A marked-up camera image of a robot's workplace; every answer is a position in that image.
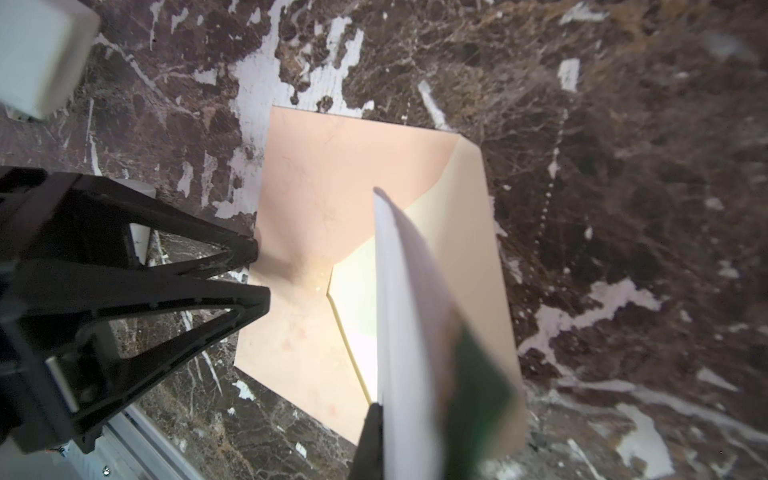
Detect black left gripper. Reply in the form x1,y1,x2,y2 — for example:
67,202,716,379
1,167,271,453

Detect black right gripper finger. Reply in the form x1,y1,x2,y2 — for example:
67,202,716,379
347,403,384,480

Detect white letter paper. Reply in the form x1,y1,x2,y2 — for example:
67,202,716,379
373,188,526,479

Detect peach pink envelope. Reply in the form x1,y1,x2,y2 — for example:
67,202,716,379
235,107,522,442

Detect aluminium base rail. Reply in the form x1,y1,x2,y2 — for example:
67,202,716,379
56,405,204,480

